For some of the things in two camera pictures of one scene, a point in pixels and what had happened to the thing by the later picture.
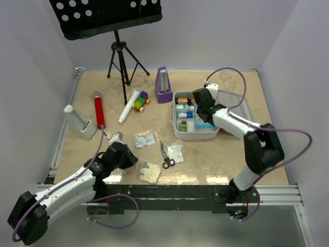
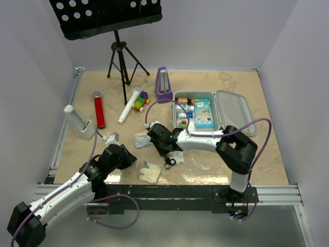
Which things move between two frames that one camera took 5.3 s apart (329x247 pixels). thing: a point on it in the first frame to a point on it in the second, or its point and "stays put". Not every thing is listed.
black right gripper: x=213 y=100 to x=161 y=152
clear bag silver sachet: x=175 y=150 stays put
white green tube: x=183 y=107 stays put
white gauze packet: x=190 y=126 stays put
